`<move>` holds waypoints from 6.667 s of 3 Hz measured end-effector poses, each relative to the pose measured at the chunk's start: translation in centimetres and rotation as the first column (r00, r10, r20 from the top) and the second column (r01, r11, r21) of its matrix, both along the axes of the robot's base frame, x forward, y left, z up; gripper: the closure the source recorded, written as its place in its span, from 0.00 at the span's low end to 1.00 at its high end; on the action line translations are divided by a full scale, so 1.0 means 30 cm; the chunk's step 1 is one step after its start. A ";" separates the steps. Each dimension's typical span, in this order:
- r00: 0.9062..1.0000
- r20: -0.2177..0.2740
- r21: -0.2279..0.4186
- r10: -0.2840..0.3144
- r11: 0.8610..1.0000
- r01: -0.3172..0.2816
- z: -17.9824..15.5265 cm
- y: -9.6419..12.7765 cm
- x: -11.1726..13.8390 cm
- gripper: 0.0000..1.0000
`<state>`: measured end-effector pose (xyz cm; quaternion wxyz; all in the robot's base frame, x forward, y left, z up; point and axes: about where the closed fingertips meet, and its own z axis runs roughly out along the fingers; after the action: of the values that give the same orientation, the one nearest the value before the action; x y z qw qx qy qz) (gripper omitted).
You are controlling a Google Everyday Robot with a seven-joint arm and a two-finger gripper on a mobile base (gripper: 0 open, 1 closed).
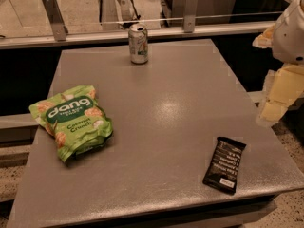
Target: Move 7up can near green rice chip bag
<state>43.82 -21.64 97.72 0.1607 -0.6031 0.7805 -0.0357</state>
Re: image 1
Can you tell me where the green rice chip bag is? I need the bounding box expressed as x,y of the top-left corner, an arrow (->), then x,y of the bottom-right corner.
29,85 -> 113,162

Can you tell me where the left metal rail bracket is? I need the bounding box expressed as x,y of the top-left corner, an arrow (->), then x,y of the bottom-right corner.
42,0 -> 68,41

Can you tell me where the right metal rail bracket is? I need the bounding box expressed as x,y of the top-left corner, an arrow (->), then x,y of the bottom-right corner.
183,0 -> 198,33

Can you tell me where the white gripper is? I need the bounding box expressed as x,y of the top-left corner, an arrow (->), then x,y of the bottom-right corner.
252,0 -> 304,122

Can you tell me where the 7up soda can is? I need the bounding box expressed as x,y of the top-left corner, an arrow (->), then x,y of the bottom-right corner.
128,23 -> 148,64

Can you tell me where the metal rail bracket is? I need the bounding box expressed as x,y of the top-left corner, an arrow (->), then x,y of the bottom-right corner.
42,0 -> 68,41
183,0 -> 198,33

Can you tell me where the black snack bar wrapper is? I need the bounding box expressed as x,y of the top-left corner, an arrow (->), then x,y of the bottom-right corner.
202,137 -> 246,195

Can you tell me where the metal guard rail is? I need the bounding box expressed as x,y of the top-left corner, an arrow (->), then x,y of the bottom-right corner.
0,21 -> 275,49

